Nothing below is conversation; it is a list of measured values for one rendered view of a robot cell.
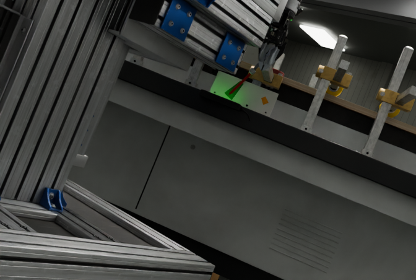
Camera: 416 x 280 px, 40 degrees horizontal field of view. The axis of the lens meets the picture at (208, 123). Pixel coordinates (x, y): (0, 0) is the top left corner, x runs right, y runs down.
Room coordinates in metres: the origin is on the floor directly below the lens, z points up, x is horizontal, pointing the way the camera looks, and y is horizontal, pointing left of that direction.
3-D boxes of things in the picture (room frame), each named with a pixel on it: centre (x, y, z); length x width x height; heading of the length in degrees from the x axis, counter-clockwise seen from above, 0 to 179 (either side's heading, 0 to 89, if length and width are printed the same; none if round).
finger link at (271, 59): (1.91, -0.11, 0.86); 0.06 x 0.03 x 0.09; 170
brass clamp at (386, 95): (2.21, -0.63, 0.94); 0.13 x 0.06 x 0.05; 80
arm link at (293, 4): (1.92, -0.10, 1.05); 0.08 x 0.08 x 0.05
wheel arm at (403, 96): (2.17, -0.65, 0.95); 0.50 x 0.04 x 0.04; 170
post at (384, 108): (2.21, -0.61, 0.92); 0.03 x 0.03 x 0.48; 80
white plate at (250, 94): (2.27, -0.09, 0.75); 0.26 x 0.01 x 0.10; 80
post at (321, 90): (2.25, -0.37, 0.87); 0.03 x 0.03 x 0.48; 80
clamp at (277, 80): (2.29, -0.14, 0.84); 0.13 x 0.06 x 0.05; 80
